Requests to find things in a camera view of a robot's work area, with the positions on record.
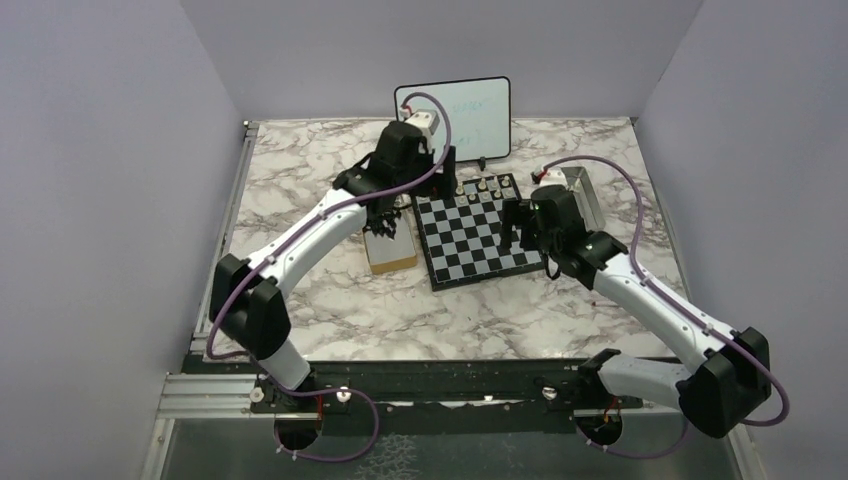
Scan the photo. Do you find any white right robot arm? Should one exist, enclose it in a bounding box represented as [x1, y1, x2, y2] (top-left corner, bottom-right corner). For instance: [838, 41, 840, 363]
[500, 184, 776, 438]

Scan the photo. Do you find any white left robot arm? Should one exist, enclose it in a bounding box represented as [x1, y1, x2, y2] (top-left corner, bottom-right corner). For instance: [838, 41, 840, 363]
[208, 111, 456, 411]

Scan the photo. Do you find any pile of black chess pieces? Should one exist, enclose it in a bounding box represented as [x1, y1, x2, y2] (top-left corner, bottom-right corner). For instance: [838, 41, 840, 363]
[363, 203, 412, 240]

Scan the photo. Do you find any black silver chessboard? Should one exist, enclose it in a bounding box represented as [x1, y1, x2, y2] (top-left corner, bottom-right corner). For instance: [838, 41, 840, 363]
[411, 173, 543, 292]

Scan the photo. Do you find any pink tin tray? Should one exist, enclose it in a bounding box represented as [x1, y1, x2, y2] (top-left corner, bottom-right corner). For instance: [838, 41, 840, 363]
[561, 166, 605, 231]

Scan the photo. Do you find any small whiteboard on stand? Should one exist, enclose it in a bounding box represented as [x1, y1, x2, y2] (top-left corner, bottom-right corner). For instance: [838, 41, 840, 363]
[393, 76, 512, 162]

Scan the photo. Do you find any gold tin tray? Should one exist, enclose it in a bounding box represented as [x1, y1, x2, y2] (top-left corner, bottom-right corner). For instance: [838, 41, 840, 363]
[364, 216, 418, 275]

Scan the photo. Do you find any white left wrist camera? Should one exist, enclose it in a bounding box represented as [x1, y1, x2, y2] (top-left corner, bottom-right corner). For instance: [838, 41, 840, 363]
[400, 109, 441, 152]

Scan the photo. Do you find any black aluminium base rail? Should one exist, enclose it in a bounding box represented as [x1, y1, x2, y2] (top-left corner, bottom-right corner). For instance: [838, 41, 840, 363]
[158, 357, 747, 439]

